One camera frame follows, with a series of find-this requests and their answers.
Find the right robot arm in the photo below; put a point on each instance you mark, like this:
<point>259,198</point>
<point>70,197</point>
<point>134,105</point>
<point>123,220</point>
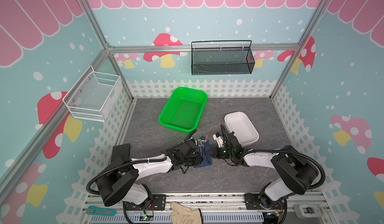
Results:
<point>297,172</point>

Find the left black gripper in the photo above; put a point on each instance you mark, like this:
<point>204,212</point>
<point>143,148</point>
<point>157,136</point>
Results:
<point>198,160</point>

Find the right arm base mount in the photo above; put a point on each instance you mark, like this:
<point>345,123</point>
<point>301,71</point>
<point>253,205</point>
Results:
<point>262,202</point>

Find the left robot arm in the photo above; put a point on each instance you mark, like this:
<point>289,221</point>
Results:
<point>118,181</point>

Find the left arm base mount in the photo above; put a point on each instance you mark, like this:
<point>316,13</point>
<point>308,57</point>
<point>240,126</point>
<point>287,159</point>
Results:
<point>152,203</point>

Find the black flat pad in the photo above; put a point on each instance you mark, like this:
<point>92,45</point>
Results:
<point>121,154</point>

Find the white plastic tub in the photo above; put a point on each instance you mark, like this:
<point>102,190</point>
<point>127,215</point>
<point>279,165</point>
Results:
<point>241,125</point>

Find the teal handled tool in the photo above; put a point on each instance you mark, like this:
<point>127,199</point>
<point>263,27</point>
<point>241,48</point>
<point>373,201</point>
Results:
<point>93,210</point>

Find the dark blue paper napkin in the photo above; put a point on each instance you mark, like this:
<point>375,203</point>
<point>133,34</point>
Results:
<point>207,159</point>

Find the green plastic basket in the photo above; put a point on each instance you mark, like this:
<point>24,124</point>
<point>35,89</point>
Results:
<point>183,110</point>

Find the black mesh wall basket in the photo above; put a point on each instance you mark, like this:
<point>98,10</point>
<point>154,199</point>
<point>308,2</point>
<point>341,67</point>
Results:
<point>233,57</point>

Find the beige work glove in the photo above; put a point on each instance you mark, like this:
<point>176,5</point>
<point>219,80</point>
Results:
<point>183,215</point>

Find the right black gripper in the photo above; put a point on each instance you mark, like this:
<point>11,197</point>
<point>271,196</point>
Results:
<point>222,149</point>

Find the white wire wall basket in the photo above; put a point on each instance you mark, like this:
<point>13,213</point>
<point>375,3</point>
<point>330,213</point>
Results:
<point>93,96</point>

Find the grey latch plate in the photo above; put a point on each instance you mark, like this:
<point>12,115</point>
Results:
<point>308,211</point>

